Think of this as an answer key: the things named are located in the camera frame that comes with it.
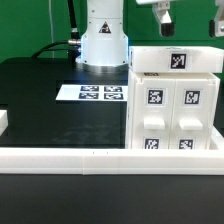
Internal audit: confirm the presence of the white L-shaped fence frame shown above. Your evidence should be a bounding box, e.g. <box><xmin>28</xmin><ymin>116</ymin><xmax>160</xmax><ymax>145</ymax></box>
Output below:
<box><xmin>0</xmin><ymin>130</ymin><xmax>224</xmax><ymax>175</ymax></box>

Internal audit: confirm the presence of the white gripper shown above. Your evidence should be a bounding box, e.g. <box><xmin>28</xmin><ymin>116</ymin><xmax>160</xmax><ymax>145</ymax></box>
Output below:
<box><xmin>136</xmin><ymin>0</ymin><xmax>178</xmax><ymax>37</ymax></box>

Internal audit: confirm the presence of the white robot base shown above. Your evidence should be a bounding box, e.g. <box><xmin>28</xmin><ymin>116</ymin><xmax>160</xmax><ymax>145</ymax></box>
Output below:
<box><xmin>76</xmin><ymin>0</ymin><xmax>128</xmax><ymax>73</ymax></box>

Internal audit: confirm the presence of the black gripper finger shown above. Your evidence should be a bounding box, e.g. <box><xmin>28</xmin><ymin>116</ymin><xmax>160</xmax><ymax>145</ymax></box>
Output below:
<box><xmin>209</xmin><ymin>6</ymin><xmax>224</xmax><ymax>37</ymax></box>

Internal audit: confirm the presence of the white cabinet door panel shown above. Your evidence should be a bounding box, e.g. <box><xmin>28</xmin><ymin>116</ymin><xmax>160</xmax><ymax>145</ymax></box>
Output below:
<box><xmin>129</xmin><ymin>46</ymin><xmax>224</xmax><ymax>73</ymax></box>

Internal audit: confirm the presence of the black cable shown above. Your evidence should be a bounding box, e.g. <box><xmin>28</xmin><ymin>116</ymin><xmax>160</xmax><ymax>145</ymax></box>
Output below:
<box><xmin>31</xmin><ymin>0</ymin><xmax>83</xmax><ymax>59</ymax></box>

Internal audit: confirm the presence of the white fiducial marker sheet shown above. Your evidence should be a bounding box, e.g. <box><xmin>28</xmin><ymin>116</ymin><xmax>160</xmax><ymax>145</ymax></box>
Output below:
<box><xmin>56</xmin><ymin>84</ymin><xmax>128</xmax><ymax>102</ymax></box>

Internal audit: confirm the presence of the white cabinet body box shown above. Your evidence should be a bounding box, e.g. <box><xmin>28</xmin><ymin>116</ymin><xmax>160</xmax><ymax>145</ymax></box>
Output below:
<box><xmin>125</xmin><ymin>72</ymin><xmax>220</xmax><ymax>150</ymax></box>

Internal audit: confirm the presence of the white block at left edge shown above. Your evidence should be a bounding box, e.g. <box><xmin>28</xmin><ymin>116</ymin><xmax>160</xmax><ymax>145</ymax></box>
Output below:
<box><xmin>0</xmin><ymin>110</ymin><xmax>8</xmax><ymax>136</ymax></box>

